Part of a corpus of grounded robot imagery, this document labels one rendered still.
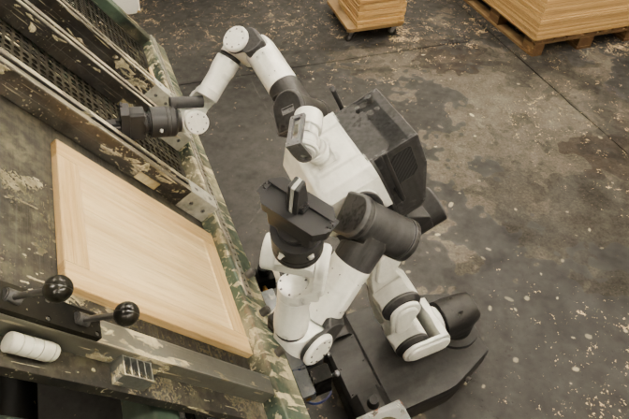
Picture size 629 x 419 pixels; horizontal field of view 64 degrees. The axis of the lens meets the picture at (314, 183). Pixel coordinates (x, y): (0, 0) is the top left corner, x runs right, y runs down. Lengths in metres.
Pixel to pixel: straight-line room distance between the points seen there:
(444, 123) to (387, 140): 2.46
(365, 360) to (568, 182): 1.82
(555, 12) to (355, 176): 3.53
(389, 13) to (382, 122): 3.31
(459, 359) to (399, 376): 0.26
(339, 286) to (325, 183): 0.23
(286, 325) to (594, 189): 2.67
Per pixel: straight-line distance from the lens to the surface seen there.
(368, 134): 1.17
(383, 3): 4.38
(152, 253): 1.28
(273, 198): 0.73
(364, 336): 2.23
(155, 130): 1.47
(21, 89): 1.33
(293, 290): 0.96
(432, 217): 1.48
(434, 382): 2.18
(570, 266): 2.94
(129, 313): 0.82
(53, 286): 0.75
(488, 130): 3.62
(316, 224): 0.71
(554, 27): 4.56
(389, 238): 1.04
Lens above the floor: 2.11
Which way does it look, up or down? 44 degrees down
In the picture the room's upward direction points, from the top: straight up
